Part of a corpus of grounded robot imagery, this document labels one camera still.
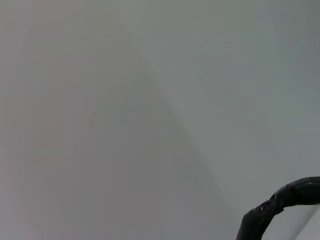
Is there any black round teapot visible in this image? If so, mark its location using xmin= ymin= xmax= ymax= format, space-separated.
xmin=236 ymin=176 xmax=320 ymax=240

